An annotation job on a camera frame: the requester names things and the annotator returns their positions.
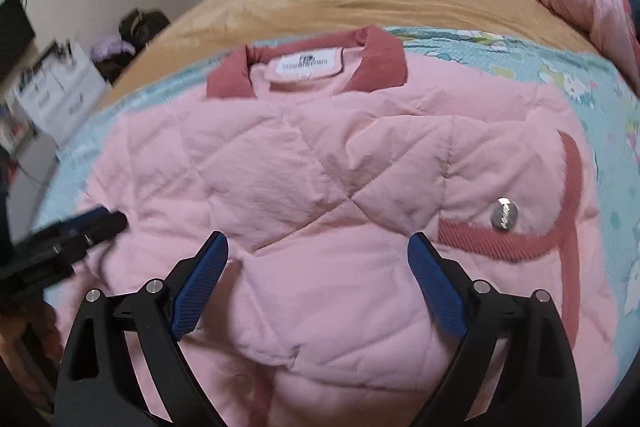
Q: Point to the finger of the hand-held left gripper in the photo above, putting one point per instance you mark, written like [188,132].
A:
[100,224]

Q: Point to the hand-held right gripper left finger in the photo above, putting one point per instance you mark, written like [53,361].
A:
[197,287]

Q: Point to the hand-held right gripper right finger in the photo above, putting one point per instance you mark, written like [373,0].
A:
[437,287]

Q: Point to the pink quilted jacket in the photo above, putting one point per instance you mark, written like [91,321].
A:
[325,157]

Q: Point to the purple clothes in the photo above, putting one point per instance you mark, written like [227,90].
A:
[112,47]

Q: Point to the white drawer chest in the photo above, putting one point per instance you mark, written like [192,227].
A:
[60,92]

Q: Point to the black bag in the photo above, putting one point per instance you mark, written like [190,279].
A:
[142,27]

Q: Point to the black television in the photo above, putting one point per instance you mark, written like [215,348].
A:
[15,32]

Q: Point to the blue cartoon print blanket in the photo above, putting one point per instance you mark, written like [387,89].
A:
[575,72]

